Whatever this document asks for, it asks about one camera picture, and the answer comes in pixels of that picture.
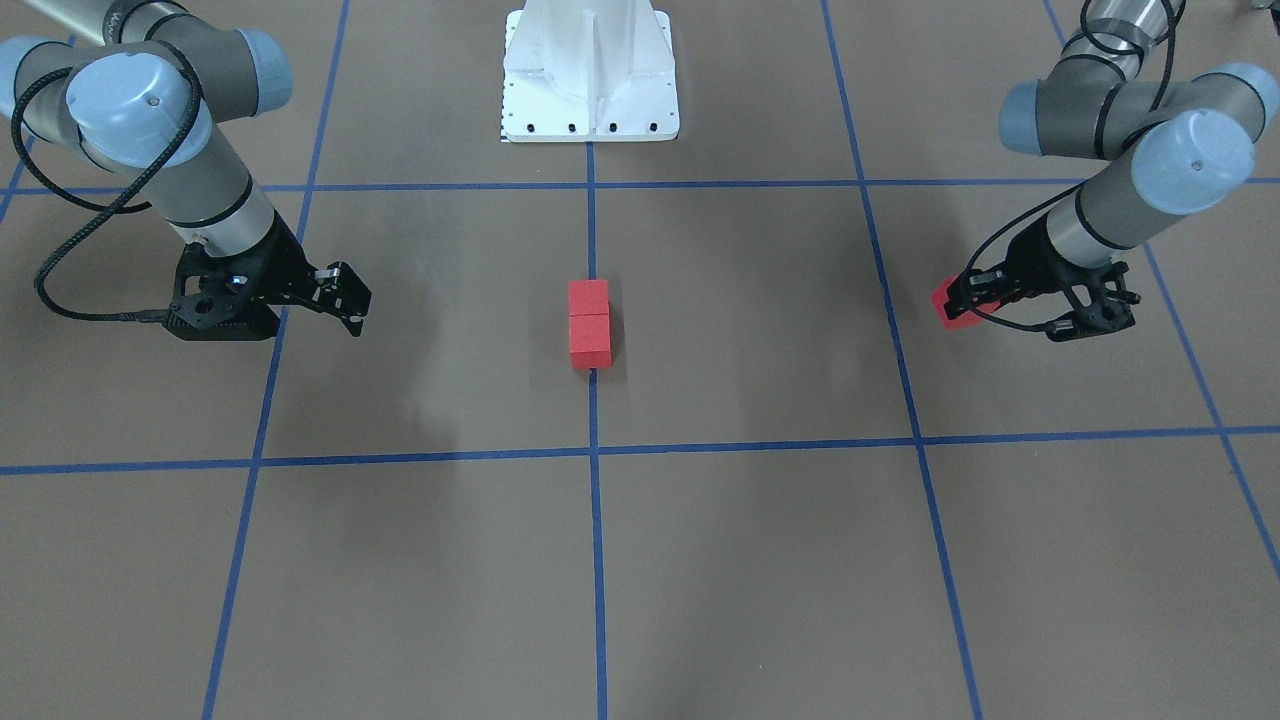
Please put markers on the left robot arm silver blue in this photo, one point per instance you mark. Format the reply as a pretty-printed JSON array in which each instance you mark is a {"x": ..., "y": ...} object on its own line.
[{"x": 1170, "y": 151}]

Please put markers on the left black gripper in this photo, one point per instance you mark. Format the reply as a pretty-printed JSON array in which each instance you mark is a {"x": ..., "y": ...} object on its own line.
[{"x": 1038, "y": 268}]

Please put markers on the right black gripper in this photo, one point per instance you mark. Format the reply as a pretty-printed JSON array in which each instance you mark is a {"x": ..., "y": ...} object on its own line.
[{"x": 279, "y": 263}]

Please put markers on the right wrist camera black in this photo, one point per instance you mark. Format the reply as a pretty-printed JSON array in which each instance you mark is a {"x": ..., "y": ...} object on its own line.
[{"x": 220, "y": 299}]

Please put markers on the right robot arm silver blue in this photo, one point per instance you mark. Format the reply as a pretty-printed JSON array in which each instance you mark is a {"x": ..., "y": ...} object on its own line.
[{"x": 133, "y": 124}]

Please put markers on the white central robot pedestal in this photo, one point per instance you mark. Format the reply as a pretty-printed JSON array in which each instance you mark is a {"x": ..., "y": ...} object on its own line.
[{"x": 589, "y": 72}]

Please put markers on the red block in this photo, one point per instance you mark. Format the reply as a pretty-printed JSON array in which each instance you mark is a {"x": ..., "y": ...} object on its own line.
[
  {"x": 952, "y": 316},
  {"x": 591, "y": 345},
  {"x": 588, "y": 297}
]

